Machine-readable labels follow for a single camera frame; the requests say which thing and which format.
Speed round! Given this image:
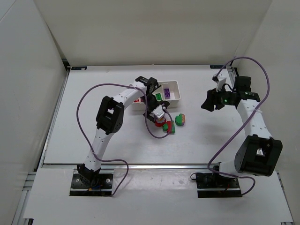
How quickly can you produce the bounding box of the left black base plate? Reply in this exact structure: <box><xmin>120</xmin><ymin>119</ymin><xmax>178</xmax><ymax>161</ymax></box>
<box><xmin>69</xmin><ymin>172</ymin><xmax>113</xmax><ymax>197</ymax></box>

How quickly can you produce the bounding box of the white divided plastic container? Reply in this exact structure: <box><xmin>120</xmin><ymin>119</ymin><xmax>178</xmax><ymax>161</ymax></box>
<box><xmin>129</xmin><ymin>81</ymin><xmax>181</xmax><ymax>111</ymax></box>

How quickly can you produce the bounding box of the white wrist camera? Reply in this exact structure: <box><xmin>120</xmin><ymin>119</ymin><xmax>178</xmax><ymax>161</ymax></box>
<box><xmin>151</xmin><ymin>105</ymin><xmax>165</xmax><ymax>120</ymax></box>
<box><xmin>212</xmin><ymin>74</ymin><xmax>227</xmax><ymax>92</ymax></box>

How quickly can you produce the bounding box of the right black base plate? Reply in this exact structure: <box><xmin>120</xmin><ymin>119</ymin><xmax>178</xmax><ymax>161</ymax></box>
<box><xmin>190</xmin><ymin>172</ymin><xmax>242</xmax><ymax>198</ymax></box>

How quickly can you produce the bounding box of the green lego plate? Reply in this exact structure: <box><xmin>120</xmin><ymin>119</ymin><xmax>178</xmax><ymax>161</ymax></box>
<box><xmin>155</xmin><ymin>93</ymin><xmax>163</xmax><ymax>101</ymax></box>

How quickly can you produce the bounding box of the purple lego plate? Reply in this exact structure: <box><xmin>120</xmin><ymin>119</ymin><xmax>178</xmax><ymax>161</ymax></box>
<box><xmin>164</xmin><ymin>88</ymin><xmax>171</xmax><ymax>99</ymax></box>

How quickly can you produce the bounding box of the red flower lego brick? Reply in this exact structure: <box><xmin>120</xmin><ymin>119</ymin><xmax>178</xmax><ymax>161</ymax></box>
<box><xmin>155</xmin><ymin>118</ymin><xmax>166</xmax><ymax>127</ymax></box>

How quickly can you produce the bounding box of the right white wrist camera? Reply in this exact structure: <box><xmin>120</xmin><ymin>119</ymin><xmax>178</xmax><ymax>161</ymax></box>
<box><xmin>212</xmin><ymin>74</ymin><xmax>227</xmax><ymax>92</ymax></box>

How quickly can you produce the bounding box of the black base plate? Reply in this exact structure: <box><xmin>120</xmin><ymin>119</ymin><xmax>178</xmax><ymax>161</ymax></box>
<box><xmin>69</xmin><ymin>172</ymin><xmax>113</xmax><ymax>197</ymax></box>
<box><xmin>190</xmin><ymin>172</ymin><xmax>242</xmax><ymax>198</ymax></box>

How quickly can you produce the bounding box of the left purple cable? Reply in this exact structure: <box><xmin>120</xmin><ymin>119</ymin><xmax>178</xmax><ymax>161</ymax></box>
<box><xmin>77</xmin><ymin>83</ymin><xmax>173</xmax><ymax>196</ymax></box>

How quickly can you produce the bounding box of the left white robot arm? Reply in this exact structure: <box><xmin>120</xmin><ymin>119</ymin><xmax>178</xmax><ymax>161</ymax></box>
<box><xmin>77</xmin><ymin>76</ymin><xmax>170</xmax><ymax>187</ymax></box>

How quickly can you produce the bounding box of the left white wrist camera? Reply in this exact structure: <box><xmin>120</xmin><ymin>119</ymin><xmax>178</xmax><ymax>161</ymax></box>
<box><xmin>151</xmin><ymin>105</ymin><xmax>165</xmax><ymax>120</ymax></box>

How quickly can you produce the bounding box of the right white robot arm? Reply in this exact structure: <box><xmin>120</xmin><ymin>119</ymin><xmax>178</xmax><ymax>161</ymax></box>
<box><xmin>201</xmin><ymin>75</ymin><xmax>283</xmax><ymax>178</ymax></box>

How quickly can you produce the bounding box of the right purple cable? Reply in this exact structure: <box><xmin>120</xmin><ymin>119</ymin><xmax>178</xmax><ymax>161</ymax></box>
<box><xmin>207</xmin><ymin>56</ymin><xmax>270</xmax><ymax>195</ymax></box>

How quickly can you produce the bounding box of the purple cable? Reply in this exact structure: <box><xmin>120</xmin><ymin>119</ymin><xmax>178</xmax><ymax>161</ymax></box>
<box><xmin>77</xmin><ymin>83</ymin><xmax>173</xmax><ymax>196</ymax></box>
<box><xmin>207</xmin><ymin>56</ymin><xmax>270</xmax><ymax>195</ymax></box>

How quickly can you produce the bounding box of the green purple round lego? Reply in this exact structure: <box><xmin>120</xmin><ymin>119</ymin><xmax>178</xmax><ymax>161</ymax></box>
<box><xmin>175</xmin><ymin>113</ymin><xmax>186</xmax><ymax>127</ymax></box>

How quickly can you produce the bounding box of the green red lego stack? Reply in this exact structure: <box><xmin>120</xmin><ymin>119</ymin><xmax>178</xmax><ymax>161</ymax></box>
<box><xmin>162</xmin><ymin>120</ymin><xmax>175</xmax><ymax>134</ymax></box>

